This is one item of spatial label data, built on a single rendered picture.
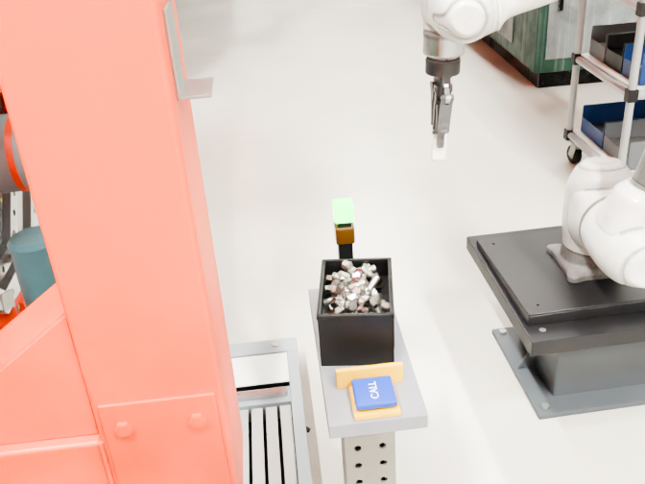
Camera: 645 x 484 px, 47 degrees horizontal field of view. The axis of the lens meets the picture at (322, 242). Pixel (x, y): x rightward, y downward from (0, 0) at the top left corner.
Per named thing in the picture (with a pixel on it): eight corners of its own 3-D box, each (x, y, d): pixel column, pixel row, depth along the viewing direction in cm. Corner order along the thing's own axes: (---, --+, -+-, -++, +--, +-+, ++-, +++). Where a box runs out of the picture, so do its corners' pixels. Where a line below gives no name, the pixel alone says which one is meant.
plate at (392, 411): (348, 390, 132) (347, 385, 132) (393, 385, 132) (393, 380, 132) (354, 421, 125) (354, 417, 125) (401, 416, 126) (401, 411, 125)
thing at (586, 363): (623, 302, 226) (636, 215, 212) (719, 414, 183) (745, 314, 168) (463, 323, 222) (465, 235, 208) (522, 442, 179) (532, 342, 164)
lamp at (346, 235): (334, 236, 157) (333, 220, 155) (352, 234, 157) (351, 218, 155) (336, 246, 153) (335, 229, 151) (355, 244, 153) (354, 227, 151)
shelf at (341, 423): (309, 300, 163) (307, 288, 162) (385, 292, 164) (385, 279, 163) (329, 440, 126) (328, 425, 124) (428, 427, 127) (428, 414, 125)
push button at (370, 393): (351, 388, 131) (350, 378, 130) (391, 384, 132) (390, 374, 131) (356, 416, 125) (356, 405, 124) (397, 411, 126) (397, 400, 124)
